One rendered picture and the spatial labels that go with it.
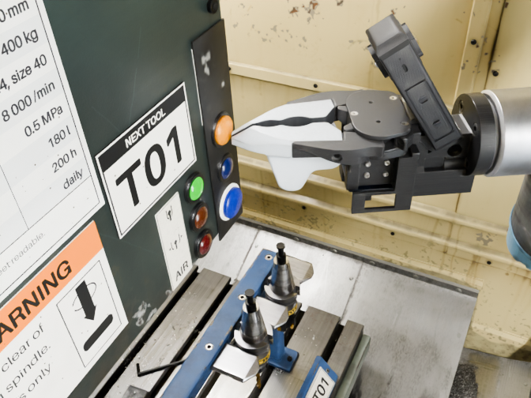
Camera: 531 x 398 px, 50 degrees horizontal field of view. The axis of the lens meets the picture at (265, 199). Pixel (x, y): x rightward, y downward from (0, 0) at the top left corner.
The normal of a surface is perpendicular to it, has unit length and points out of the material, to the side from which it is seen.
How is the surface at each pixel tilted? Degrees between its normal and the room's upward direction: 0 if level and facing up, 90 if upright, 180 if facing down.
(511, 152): 79
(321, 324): 0
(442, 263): 90
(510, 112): 31
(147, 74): 90
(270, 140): 42
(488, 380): 8
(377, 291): 24
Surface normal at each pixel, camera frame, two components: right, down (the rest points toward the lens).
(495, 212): -0.45, 0.60
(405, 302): -0.22, -0.44
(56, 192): 0.89, 0.26
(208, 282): -0.04, -0.76
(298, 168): 0.00, 0.65
